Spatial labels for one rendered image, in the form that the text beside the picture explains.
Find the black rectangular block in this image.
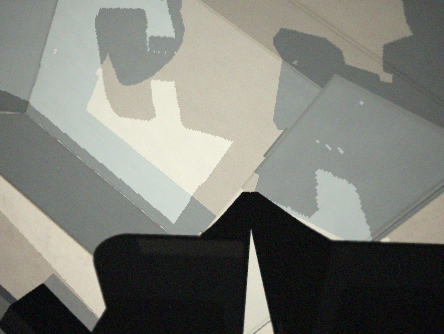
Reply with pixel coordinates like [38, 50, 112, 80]
[0, 283, 91, 334]

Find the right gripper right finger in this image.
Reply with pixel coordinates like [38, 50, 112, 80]
[250, 192, 444, 334]

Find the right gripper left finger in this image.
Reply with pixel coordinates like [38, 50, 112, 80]
[93, 192, 252, 334]

